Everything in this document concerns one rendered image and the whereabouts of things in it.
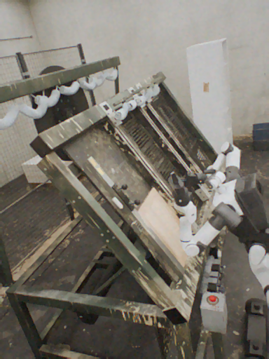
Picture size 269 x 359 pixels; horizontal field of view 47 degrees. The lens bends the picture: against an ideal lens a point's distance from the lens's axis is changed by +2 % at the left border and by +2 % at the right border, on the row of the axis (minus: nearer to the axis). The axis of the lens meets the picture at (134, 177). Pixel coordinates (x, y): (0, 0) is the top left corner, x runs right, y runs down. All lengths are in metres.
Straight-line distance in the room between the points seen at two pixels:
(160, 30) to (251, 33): 1.86
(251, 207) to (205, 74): 4.01
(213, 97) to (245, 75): 1.46
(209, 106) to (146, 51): 2.37
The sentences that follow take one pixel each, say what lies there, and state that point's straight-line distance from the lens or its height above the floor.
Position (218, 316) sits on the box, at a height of 0.88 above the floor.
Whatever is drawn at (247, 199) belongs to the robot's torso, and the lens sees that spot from 1.90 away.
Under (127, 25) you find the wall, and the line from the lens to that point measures 7.58.
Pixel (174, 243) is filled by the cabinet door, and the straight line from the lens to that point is 2.15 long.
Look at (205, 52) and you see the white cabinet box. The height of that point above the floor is 1.92.
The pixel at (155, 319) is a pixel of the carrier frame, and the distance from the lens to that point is 2.04.
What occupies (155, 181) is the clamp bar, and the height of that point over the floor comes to 1.35.
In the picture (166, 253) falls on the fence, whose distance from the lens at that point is 1.99.
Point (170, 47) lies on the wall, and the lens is 7.24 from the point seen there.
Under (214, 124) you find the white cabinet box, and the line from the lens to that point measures 5.84.
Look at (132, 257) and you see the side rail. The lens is 1.75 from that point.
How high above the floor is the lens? 2.28
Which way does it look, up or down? 23 degrees down
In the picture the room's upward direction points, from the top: 12 degrees counter-clockwise
